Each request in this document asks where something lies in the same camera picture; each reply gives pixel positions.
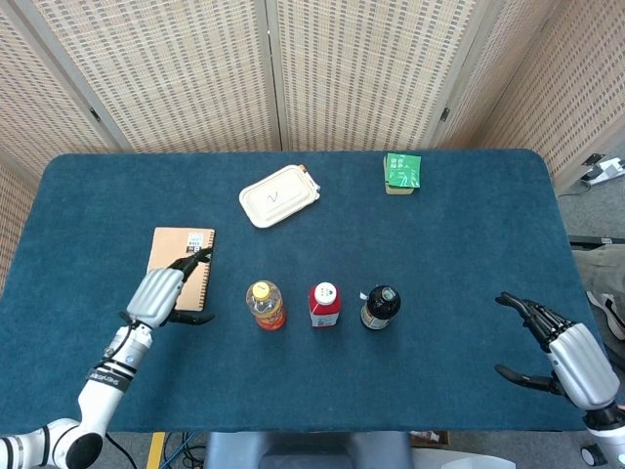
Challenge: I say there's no dark brown tea bottle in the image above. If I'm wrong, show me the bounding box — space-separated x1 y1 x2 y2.
359 283 402 333

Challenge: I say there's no kraft spiral notebook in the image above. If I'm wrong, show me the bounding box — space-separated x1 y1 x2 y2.
146 226 217 313

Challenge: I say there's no black metal bar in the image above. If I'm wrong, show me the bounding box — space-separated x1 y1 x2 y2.
568 234 625 248

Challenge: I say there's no grey trouser leg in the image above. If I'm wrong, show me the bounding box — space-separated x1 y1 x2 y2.
571 243 625 299

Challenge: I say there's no yellow-cap orange tea bottle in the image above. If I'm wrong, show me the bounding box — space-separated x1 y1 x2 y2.
245 279 287 332

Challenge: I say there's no grey robot torso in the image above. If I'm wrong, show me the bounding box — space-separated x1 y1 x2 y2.
202 430 416 469

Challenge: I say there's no white black sneaker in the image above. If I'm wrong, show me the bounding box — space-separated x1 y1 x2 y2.
585 290 625 342

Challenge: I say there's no woven folding screen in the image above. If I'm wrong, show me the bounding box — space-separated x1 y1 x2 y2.
0 0 625 294

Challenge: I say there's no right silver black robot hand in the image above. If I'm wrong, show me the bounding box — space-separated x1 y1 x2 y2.
494 291 621 411

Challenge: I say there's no blue cable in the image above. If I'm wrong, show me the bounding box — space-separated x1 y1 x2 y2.
165 432 196 469

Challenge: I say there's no red juice bottle white cap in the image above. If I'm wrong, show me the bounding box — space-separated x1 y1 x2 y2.
308 281 343 329

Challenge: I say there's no white power strip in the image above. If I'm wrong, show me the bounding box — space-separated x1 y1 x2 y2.
588 158 625 183

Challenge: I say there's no black cable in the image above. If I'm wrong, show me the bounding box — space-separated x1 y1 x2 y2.
104 432 141 469

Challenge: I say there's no white lidded lunch box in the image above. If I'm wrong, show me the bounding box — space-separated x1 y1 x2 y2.
238 164 322 230

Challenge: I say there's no blue felt table cloth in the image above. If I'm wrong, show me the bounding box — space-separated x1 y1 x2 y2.
0 149 606 436

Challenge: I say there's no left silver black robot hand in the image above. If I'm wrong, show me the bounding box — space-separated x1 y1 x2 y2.
119 247 217 331

